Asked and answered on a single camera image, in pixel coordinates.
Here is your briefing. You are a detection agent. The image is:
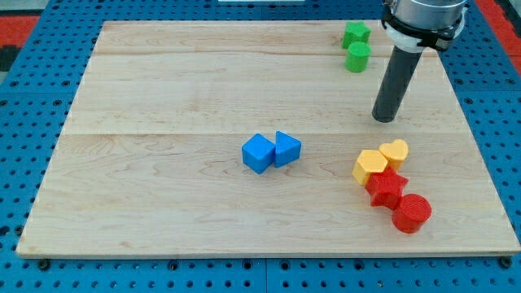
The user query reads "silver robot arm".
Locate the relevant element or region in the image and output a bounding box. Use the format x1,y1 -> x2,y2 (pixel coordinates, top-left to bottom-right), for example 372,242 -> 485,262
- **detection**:
381,0 -> 468,54

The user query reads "red star block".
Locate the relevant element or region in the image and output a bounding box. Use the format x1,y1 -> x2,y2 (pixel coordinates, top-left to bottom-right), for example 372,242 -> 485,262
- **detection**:
365,167 -> 409,210

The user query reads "green star block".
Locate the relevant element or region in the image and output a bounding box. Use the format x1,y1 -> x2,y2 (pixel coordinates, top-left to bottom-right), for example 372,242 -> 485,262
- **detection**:
342,21 -> 371,49

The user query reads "blue cube block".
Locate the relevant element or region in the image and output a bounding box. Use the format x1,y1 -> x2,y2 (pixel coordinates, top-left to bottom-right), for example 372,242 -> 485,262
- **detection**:
242,133 -> 275,174

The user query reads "blue triangle block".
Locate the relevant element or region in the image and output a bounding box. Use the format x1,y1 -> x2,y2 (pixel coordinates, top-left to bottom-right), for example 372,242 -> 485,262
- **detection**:
274,131 -> 302,168

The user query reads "light wooden board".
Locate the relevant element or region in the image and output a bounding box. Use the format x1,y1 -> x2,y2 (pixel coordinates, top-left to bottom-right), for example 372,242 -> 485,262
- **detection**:
16,20 -> 520,259

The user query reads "yellow hexagon block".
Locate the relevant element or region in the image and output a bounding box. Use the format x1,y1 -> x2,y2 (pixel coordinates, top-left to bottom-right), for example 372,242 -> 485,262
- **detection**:
352,150 -> 388,186

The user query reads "yellow heart block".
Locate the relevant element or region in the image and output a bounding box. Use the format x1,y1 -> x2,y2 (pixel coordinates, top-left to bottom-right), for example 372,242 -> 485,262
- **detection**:
379,139 -> 409,172

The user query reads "green cylinder block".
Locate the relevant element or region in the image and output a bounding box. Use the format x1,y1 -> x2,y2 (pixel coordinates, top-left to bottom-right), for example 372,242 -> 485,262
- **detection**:
344,42 -> 371,72

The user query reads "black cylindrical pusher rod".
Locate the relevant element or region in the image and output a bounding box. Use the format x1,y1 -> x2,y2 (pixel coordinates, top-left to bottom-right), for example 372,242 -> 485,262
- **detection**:
371,46 -> 422,123

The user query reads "red cylinder block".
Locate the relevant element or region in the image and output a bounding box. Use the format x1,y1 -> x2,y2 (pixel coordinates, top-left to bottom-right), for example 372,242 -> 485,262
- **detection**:
392,194 -> 432,234

